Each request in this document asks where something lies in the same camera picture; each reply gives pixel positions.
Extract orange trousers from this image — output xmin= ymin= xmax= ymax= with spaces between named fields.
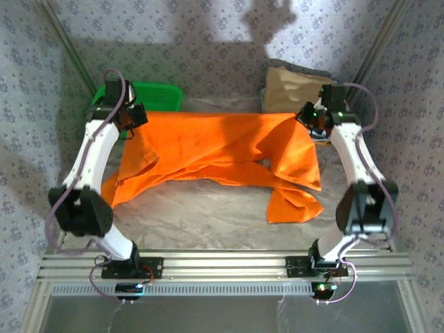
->
xmin=101 ymin=111 xmax=325 ymax=225

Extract green plastic basket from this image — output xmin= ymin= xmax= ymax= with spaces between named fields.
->
xmin=92 ymin=81 xmax=184 ymax=114

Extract small black electronics board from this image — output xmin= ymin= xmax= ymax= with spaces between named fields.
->
xmin=114 ymin=282 xmax=144 ymax=301
xmin=311 ymin=281 xmax=337 ymax=301

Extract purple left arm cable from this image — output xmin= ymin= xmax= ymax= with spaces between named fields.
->
xmin=45 ymin=68 xmax=128 ymax=305

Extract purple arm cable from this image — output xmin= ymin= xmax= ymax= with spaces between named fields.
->
xmin=317 ymin=82 xmax=399 ymax=306
xmin=45 ymin=68 xmax=128 ymax=305

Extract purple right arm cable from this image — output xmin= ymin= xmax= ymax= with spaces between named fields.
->
xmin=317 ymin=82 xmax=399 ymax=306

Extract aluminium frame post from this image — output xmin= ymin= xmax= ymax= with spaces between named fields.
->
xmin=345 ymin=0 xmax=416 ymax=101
xmin=36 ymin=0 xmax=98 ymax=93

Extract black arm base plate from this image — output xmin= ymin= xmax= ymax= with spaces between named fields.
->
xmin=284 ymin=255 xmax=350 ymax=278
xmin=101 ymin=257 xmax=164 ymax=280

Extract aluminium mounting rail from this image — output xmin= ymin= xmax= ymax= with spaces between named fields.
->
xmin=37 ymin=251 xmax=416 ymax=282

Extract grey slotted cable duct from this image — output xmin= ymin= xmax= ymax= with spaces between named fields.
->
xmin=50 ymin=281 xmax=315 ymax=298

